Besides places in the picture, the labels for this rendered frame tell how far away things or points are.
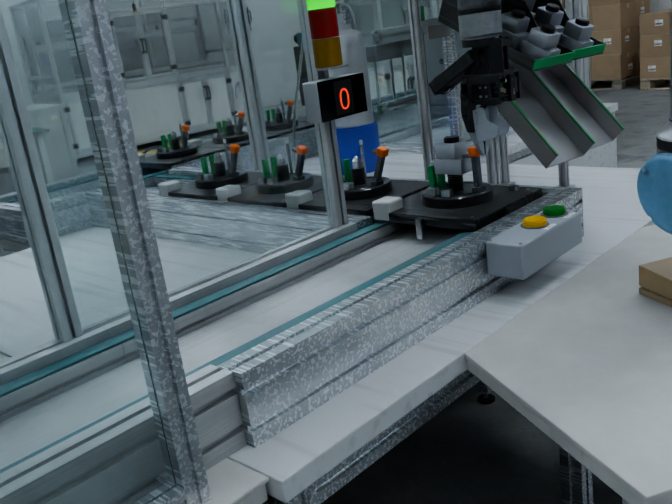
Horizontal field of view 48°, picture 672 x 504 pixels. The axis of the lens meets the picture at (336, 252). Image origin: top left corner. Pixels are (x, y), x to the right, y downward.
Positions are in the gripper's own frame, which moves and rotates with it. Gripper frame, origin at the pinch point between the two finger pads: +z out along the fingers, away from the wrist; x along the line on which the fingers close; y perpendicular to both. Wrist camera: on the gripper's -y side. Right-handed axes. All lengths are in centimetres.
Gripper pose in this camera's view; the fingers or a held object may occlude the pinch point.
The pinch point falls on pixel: (480, 148)
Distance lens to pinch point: 145.4
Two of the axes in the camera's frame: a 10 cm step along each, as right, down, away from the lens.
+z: 1.3, 9.5, 2.9
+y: 7.3, 1.1, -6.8
